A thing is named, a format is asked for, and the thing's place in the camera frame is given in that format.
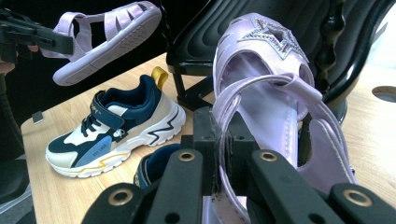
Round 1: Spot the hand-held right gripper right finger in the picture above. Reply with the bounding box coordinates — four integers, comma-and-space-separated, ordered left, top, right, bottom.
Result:
227, 112, 344, 224

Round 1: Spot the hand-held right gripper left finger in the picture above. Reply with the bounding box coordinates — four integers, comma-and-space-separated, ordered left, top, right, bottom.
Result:
146, 106, 223, 224

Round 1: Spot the navy and white sneaker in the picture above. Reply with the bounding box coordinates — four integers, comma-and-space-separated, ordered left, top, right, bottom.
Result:
45, 65, 187, 179
134, 143, 188, 189

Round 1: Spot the lilac sandal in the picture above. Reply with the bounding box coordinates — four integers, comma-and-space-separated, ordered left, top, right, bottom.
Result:
202, 12, 358, 224
40, 0, 163, 87

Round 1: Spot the black shoe rack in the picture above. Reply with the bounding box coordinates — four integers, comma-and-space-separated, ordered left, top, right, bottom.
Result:
166, 0, 396, 125

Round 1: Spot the small grey block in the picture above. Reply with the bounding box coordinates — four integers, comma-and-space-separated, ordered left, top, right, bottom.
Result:
32, 111, 45, 125

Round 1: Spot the black chair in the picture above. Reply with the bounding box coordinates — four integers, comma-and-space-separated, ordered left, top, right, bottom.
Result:
0, 158, 32, 204

